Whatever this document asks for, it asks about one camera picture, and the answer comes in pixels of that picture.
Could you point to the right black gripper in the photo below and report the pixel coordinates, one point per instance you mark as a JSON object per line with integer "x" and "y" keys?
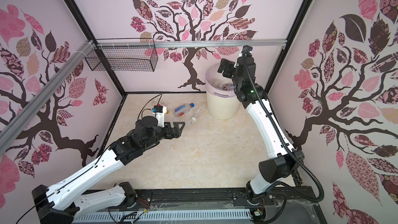
{"x": 230, "y": 68}

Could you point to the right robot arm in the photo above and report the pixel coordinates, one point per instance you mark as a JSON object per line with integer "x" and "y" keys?
{"x": 280, "y": 163}

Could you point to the aluminium rail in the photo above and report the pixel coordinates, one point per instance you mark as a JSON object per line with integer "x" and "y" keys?
{"x": 17, "y": 125}
{"x": 193, "y": 44}

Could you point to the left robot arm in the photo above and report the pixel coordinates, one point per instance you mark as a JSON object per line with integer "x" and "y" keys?
{"x": 66, "y": 201}

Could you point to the back aluminium rail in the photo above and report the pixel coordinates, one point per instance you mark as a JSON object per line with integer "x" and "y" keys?
{"x": 193, "y": 44}

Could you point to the left aluminium rail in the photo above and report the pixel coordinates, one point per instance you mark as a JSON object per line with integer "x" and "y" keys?
{"x": 17, "y": 125}

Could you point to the clear white-cap bottle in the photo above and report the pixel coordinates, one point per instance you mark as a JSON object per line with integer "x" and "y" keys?
{"x": 198, "y": 113}

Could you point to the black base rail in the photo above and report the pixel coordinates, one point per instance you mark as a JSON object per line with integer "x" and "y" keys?
{"x": 279, "y": 206}

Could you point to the black wire basket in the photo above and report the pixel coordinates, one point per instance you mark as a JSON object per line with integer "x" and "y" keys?
{"x": 124, "y": 54}

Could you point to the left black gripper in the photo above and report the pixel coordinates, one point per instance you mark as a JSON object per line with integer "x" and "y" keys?
{"x": 177, "y": 132}

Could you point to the white slotted cable duct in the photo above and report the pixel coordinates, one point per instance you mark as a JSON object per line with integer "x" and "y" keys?
{"x": 164, "y": 216}

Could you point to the blue-cap clear bottle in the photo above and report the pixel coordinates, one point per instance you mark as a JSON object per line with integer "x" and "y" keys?
{"x": 183, "y": 109}

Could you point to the white bin with purple liner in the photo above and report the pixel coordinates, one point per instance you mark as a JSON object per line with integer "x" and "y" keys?
{"x": 222, "y": 102}

